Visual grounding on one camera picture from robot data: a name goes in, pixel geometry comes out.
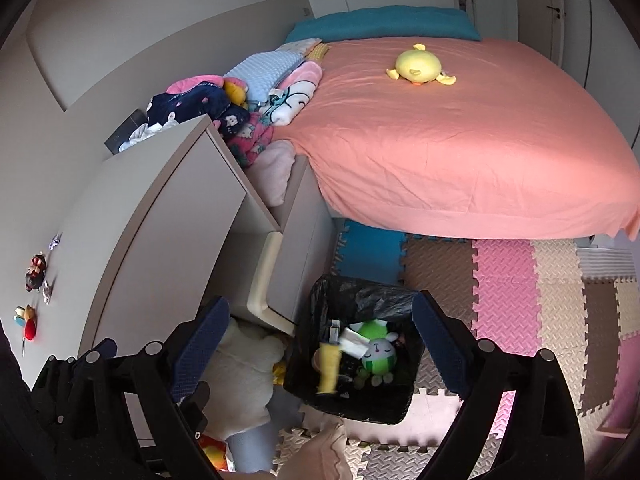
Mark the small white patterned pillow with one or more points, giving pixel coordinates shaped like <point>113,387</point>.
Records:
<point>299,46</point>

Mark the beige cushion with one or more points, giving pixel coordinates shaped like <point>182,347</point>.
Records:
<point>320,452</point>

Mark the foam floor mat tiles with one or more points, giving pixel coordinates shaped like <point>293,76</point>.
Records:
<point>500,280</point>

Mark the light blue dotted blanket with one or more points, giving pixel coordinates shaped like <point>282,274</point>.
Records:
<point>265,72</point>

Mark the navy patterned blanket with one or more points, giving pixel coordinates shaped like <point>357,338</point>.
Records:
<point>195,103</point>

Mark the small yellow plush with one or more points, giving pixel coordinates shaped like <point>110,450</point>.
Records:
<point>235,91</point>

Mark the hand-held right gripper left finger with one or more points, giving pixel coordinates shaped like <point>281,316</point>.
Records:
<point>200,350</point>

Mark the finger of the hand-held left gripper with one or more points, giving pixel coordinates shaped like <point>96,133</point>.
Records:
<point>47,387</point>

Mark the red small toy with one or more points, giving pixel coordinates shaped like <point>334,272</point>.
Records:
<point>30,331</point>

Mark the small white wrapper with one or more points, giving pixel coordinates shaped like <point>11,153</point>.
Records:
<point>54,242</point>
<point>47,293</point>

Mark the yellow duck plush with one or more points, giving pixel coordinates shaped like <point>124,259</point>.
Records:
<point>417,65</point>

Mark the white wardrobe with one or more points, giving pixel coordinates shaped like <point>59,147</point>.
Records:
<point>575,35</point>

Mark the green white plush toy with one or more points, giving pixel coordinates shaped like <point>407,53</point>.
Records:
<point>378,355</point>

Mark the yellow patterned cloth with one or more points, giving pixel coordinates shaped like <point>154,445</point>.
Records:
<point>318,51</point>

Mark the white pink cartoon blanket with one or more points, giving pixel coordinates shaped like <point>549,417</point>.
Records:
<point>300,89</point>

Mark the light blue cushion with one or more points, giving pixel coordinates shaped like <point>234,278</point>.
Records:
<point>250,452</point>

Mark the teal pillow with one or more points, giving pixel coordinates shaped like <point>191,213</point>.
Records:
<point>380,22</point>

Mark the dark small figure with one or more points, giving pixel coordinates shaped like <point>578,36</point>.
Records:
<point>36,271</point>

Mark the bed with pink sheet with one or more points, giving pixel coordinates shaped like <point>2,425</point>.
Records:
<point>450,150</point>

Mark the trash bin with black bag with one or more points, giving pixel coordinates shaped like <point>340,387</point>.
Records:
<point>320,305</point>

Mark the hot pink blanket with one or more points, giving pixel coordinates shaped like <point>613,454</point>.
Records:
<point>197,81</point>

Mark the large white plush toy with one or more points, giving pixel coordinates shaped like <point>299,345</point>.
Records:
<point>245,365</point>

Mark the pale pink fluffy blanket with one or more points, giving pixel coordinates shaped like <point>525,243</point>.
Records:
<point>275,170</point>

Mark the pink floral blanket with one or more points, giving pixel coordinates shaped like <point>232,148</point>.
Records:
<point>255,142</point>

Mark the orange yellow toy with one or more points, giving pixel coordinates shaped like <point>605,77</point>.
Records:
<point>212,452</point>

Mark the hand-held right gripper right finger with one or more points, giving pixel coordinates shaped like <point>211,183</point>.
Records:
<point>442,345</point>

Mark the white desk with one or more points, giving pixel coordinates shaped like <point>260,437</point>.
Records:
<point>165,240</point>

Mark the grey drawer cabinet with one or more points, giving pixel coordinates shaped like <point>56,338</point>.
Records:
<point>302,240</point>

